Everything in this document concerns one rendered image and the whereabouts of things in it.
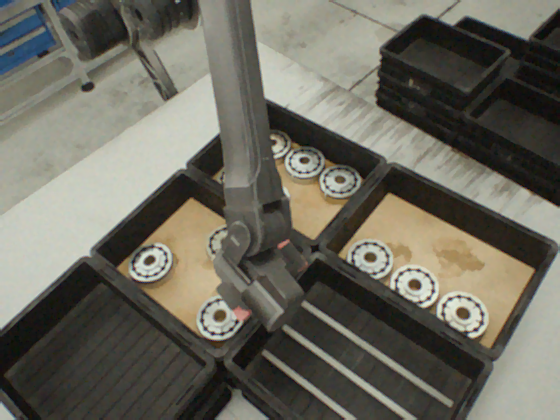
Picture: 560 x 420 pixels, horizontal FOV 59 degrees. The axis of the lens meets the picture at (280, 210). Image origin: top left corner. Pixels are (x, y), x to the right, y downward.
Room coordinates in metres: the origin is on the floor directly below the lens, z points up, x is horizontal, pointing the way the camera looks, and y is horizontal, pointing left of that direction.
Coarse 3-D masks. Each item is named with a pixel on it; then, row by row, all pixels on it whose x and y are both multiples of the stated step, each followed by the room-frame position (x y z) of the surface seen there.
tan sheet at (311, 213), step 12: (288, 180) 0.80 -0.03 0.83; (300, 192) 0.76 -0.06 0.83; (312, 192) 0.75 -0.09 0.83; (300, 204) 0.72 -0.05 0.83; (312, 204) 0.72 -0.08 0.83; (324, 204) 0.71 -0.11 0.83; (300, 216) 0.68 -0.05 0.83; (312, 216) 0.68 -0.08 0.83; (324, 216) 0.67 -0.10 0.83; (300, 228) 0.65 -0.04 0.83; (312, 228) 0.65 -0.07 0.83
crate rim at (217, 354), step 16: (176, 176) 0.78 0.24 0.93; (192, 176) 0.77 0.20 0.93; (160, 192) 0.74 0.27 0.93; (224, 192) 0.71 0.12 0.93; (96, 256) 0.58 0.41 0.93; (304, 256) 0.51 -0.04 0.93; (112, 272) 0.54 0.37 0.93; (160, 304) 0.45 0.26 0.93; (176, 320) 0.41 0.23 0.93; (192, 336) 0.37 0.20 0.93; (240, 336) 0.36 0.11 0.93; (208, 352) 0.34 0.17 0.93; (224, 352) 0.33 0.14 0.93
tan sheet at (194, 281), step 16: (192, 208) 0.75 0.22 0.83; (176, 224) 0.71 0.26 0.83; (192, 224) 0.70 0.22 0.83; (208, 224) 0.70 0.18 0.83; (224, 224) 0.69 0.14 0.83; (160, 240) 0.67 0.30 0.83; (176, 240) 0.66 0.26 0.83; (192, 240) 0.66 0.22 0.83; (176, 256) 0.62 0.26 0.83; (192, 256) 0.61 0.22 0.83; (128, 272) 0.59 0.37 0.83; (176, 272) 0.58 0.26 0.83; (192, 272) 0.57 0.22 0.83; (208, 272) 0.56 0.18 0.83; (144, 288) 0.55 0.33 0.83; (160, 288) 0.54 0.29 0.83; (176, 288) 0.53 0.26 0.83; (192, 288) 0.53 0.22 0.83; (208, 288) 0.52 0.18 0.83; (176, 304) 0.50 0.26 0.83; (192, 304) 0.49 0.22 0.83; (192, 320) 0.45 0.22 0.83
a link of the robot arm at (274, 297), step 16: (240, 224) 0.35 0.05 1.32; (224, 240) 0.35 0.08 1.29; (240, 240) 0.33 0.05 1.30; (240, 256) 0.32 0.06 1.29; (256, 256) 0.33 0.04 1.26; (272, 256) 0.34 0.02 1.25; (256, 272) 0.31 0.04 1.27; (272, 272) 0.31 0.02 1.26; (256, 288) 0.30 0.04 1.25; (272, 288) 0.29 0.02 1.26; (288, 288) 0.29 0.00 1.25; (256, 304) 0.28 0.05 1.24; (272, 304) 0.27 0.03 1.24; (288, 304) 0.26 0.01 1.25; (272, 320) 0.25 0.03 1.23
